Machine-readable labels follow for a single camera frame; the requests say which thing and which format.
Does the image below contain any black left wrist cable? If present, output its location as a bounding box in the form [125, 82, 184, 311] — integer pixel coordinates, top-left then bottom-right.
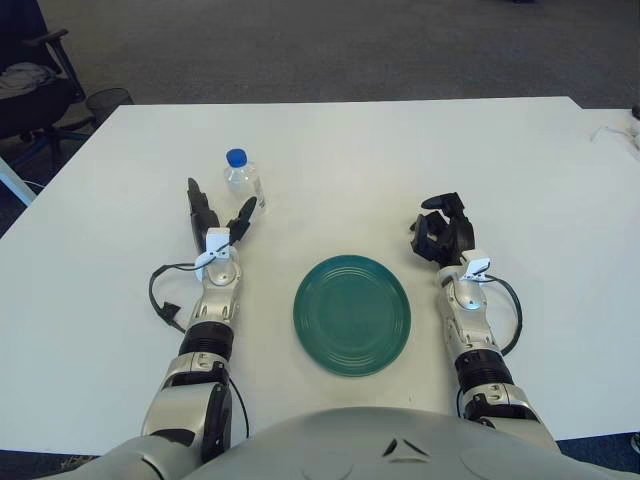
[148, 263, 201, 332]

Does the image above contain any black wire mesh bin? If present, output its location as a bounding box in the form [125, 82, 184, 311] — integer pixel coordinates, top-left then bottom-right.
[85, 87, 135, 126]

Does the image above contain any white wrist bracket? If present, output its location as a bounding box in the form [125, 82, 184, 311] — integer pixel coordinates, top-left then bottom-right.
[194, 227, 236, 281]
[459, 251, 494, 284]

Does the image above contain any grey robot torso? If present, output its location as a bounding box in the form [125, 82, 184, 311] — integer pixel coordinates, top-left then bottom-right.
[64, 405, 640, 480]

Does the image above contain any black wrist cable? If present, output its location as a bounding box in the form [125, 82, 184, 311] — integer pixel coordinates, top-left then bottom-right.
[487, 273, 524, 357]
[148, 263, 201, 332]

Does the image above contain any clear bottle with blue cap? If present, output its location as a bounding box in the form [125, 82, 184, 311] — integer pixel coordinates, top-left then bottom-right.
[223, 148, 266, 214]

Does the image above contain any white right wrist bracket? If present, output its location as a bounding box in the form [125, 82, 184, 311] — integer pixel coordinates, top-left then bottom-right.
[459, 251, 494, 284]

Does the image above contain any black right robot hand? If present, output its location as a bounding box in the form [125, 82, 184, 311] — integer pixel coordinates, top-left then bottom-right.
[407, 191, 476, 266]

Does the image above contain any green round plate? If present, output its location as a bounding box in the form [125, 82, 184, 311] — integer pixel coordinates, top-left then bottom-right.
[293, 254, 413, 378]

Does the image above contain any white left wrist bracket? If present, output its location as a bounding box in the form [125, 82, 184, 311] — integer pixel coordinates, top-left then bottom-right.
[194, 227, 236, 281]

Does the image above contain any black office chair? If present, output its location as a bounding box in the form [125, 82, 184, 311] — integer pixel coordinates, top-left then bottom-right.
[0, 0, 96, 166]

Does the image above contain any thin black upper arm cable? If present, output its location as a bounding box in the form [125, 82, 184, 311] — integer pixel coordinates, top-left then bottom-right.
[227, 379, 251, 441]

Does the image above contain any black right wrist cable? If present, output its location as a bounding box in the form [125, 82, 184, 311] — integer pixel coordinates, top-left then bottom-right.
[487, 273, 524, 357]

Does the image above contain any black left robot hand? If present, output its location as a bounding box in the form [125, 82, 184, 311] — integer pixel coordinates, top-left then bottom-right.
[186, 177, 259, 254]

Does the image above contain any grey cloth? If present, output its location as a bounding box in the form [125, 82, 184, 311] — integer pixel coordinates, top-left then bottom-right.
[0, 63, 56, 91]

